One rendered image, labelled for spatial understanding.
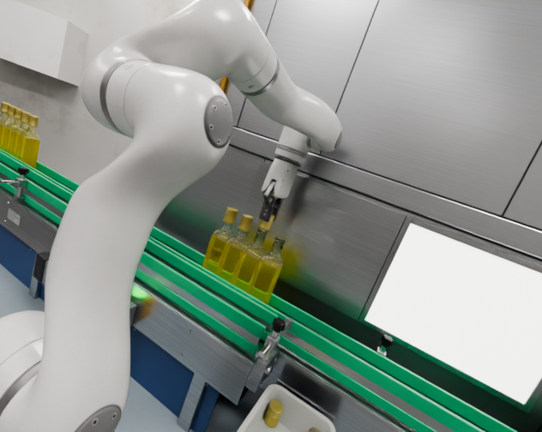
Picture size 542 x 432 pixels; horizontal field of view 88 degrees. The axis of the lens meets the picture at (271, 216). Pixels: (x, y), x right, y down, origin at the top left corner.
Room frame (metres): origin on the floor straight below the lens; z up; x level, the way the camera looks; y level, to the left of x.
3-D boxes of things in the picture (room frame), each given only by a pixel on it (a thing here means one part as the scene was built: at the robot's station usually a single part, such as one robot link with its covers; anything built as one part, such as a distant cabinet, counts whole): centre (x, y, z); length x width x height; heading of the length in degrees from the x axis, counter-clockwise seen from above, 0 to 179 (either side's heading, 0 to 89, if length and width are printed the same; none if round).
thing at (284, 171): (0.78, 0.01, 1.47); 0.10 x 0.07 x 0.11; 160
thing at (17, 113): (1.25, 1.22, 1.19); 0.06 x 0.06 x 0.28; 69
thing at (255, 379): (0.62, -0.11, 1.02); 0.09 x 0.04 x 0.07; 159
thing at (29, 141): (1.21, 1.11, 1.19); 0.06 x 0.06 x 0.28; 69
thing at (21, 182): (0.94, 0.90, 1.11); 0.07 x 0.04 x 0.13; 159
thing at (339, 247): (0.79, -0.33, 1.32); 0.90 x 0.03 x 0.34; 69
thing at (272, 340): (0.60, -0.11, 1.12); 0.17 x 0.03 x 0.12; 159
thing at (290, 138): (0.78, 0.00, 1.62); 0.09 x 0.08 x 0.13; 65
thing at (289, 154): (0.78, 0.01, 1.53); 0.09 x 0.08 x 0.03; 160
